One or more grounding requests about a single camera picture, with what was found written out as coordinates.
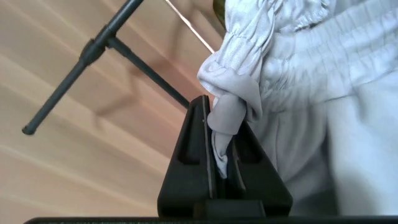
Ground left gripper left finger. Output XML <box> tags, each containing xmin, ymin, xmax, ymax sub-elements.
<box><xmin>157</xmin><ymin>94</ymin><xmax>225</xmax><ymax>218</ymax></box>

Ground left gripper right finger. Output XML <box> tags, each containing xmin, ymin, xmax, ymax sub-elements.
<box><xmin>224</xmin><ymin>119</ymin><xmax>294</xmax><ymax>218</ymax></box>

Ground pale grey shorts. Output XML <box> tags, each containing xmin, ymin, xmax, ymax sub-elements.
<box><xmin>197</xmin><ymin>0</ymin><xmax>398</xmax><ymax>218</ymax></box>

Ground black clothes rack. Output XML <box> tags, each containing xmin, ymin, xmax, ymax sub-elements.
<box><xmin>21</xmin><ymin>0</ymin><xmax>191</xmax><ymax>136</ymax></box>

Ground beige curtain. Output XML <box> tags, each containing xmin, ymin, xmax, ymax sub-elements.
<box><xmin>0</xmin><ymin>0</ymin><xmax>228</xmax><ymax>218</ymax></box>

